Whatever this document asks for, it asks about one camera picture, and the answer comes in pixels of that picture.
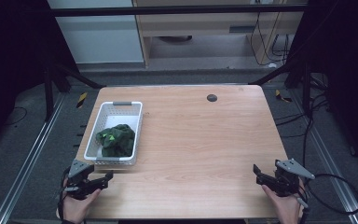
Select black metal stand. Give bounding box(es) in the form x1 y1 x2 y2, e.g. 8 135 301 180
249 59 313 119
42 61 106 123

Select black horizontal frame bar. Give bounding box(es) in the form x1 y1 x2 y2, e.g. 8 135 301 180
48 4 308 18

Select aluminium floor rail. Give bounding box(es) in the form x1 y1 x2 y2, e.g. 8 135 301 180
0 92 67 224
289 89 358 224

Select person's right hand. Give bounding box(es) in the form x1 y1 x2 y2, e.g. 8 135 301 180
260 183 306 224

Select dark green cloth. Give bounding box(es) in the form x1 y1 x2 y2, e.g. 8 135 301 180
95 123 136 158

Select thin black floor cable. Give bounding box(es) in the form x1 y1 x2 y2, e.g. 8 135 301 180
3 105 29 127

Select black floor cables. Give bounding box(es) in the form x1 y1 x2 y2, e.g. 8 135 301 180
274 73 335 171

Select light wooden desk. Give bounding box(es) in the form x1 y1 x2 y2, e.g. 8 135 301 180
132 0 309 68

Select person's left hand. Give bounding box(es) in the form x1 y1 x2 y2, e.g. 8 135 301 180
57 188 103 224

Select white perforated plastic basket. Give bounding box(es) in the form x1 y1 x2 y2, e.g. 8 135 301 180
83 101 144 166

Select yellow black striped tape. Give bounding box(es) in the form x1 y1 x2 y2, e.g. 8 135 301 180
274 89 293 104
76 91 89 109

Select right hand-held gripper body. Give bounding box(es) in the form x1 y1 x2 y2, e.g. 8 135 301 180
267 158 316 198

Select black curtain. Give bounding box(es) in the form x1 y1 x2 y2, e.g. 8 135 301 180
0 0 78 157
283 0 358 175

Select black hanging cables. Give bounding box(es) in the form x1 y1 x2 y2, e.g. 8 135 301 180
249 11 291 67

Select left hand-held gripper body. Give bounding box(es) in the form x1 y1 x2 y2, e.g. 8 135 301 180
63 159 98 201

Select white cabinet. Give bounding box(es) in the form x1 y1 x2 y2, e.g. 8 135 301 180
47 0 145 65

